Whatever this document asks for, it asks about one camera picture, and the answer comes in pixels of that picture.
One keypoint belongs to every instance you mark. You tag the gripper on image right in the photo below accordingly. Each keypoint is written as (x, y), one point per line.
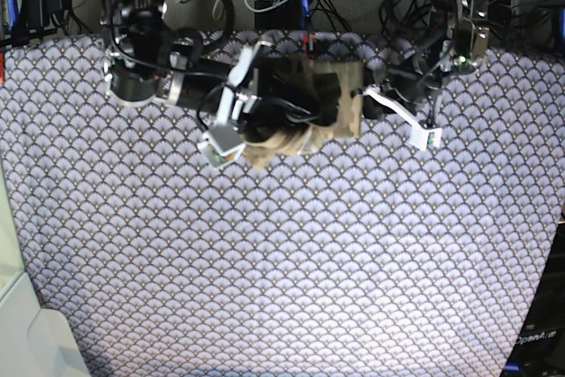
(404, 87)

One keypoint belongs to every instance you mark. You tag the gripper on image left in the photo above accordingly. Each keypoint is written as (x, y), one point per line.
(291, 95)

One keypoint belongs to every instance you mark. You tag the camouflage T-shirt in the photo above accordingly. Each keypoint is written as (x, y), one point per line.
(351, 76)

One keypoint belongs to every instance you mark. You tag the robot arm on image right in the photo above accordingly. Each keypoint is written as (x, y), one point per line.
(448, 38)

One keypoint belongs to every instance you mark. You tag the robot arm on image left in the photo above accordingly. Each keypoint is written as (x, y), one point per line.
(251, 100)

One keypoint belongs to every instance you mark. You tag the red and black clamp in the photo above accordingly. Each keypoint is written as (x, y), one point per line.
(309, 44)

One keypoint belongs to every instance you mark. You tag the black box under table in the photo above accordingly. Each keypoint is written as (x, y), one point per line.
(285, 17)

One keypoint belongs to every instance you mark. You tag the purple fan-pattern tablecloth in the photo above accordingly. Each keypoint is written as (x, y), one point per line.
(367, 257)

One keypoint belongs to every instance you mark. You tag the black OpenArm case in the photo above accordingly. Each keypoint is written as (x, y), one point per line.
(539, 348)

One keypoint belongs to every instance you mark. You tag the white plastic bin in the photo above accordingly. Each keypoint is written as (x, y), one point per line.
(35, 341)

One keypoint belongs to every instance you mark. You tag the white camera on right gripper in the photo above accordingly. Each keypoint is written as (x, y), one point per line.
(221, 146)

